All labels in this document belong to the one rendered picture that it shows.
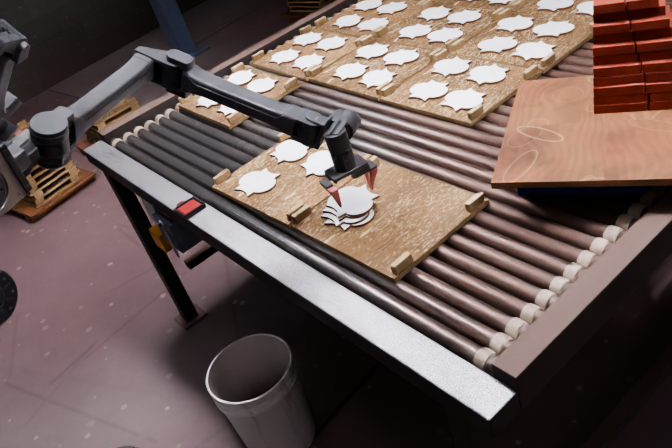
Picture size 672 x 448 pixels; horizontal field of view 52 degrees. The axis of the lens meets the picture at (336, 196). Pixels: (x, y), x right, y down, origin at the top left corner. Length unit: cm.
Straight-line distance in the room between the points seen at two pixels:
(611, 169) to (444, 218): 41
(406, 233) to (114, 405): 175
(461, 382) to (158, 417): 177
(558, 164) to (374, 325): 57
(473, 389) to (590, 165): 60
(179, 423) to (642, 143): 198
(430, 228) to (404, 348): 37
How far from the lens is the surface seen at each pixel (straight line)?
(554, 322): 144
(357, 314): 160
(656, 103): 187
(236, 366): 256
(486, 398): 138
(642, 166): 168
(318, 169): 209
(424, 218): 178
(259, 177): 216
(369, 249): 173
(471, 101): 224
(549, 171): 168
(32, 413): 336
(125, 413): 307
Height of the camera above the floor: 199
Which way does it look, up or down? 33 degrees down
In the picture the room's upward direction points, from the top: 18 degrees counter-clockwise
